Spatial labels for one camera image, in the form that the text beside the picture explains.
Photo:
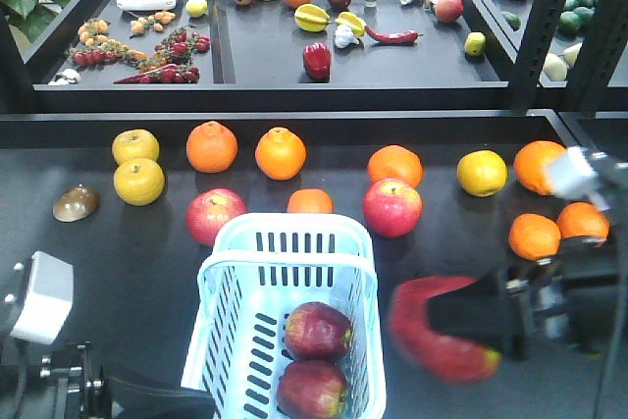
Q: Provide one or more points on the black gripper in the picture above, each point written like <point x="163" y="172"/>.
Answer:
<point x="577" y="297"/>
<point x="73" y="390"/>

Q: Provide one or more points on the dark red apple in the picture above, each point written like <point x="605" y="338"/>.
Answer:
<point x="451" y="359"/>
<point x="317" y="331"/>

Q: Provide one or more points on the light blue plastic basket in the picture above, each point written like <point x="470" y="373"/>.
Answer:
<point x="264" y="265"/>

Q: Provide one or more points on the orange front right inner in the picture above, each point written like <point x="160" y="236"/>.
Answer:
<point x="533" y="236"/>

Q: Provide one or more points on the orange front right outer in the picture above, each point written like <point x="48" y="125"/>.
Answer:
<point x="582" y="219"/>

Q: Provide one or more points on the yellow round citrus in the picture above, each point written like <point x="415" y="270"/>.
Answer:
<point x="482" y="173"/>

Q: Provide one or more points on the pink red apple centre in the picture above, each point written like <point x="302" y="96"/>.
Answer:
<point x="392" y="207"/>

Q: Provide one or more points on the pink red apple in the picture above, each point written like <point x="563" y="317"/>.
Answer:
<point x="208" y="212"/>
<point x="392" y="207"/>

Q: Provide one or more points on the large orange far right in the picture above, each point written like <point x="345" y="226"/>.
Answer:
<point x="530" y="162"/>

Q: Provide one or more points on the orange behind centre apple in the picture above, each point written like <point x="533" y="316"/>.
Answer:
<point x="395" y="162"/>

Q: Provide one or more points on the black wooden produce table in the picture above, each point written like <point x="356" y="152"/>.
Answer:
<point x="135" y="267"/>

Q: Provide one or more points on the brown mushroom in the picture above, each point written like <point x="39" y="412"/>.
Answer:
<point x="76" y="203"/>

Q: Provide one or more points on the pink red apple left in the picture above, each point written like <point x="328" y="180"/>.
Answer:
<point x="208" y="212"/>

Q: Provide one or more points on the small orange front left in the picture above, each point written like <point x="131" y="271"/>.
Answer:
<point x="310" y="200"/>

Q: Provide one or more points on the orange back left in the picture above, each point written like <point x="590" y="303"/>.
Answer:
<point x="211" y="148"/>

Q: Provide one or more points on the red chili pepper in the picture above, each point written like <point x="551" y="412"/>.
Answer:
<point x="408" y="36"/>

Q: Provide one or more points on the back display tray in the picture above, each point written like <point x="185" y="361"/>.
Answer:
<point x="461" y="60"/>

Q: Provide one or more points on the red bell pepper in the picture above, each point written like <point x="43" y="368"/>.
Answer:
<point x="316" y="59"/>

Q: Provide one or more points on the white garlic bulb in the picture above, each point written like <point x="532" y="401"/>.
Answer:
<point x="345" y="37"/>

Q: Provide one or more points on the black upright rack post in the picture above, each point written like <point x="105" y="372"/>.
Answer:
<point x="522" y="90"/>

